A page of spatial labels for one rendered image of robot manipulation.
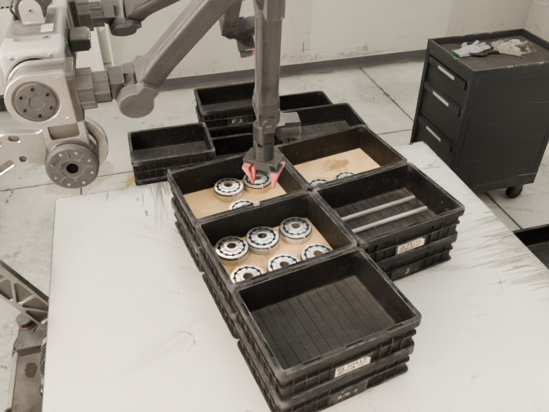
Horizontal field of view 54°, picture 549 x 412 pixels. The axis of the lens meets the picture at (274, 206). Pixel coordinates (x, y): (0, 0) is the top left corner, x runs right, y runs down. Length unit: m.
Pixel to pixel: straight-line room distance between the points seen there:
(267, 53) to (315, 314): 0.71
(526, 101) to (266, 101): 2.00
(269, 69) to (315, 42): 3.53
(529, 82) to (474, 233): 1.20
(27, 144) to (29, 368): 0.95
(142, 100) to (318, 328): 0.74
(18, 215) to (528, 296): 2.73
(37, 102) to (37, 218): 2.20
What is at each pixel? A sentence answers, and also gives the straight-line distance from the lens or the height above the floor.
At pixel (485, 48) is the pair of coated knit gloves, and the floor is 0.89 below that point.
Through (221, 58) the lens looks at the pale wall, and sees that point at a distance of 4.61.
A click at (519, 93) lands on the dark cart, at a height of 0.74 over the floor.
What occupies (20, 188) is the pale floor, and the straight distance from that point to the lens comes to 3.72.
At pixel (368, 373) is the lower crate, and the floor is 0.77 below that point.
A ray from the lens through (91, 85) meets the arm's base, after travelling 1.23.
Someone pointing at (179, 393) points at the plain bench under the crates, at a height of 0.70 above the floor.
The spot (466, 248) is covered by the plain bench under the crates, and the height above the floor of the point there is 0.70.
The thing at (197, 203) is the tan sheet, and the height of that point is 0.83.
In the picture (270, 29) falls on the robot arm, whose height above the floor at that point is 1.57.
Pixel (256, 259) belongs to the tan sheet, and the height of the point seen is 0.83.
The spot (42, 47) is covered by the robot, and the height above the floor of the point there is 1.53.
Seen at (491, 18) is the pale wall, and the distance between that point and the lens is 5.57.
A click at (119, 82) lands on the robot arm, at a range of 1.24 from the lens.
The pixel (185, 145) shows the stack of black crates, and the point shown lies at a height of 0.49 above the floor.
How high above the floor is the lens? 1.97
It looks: 38 degrees down
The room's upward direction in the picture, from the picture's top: straight up
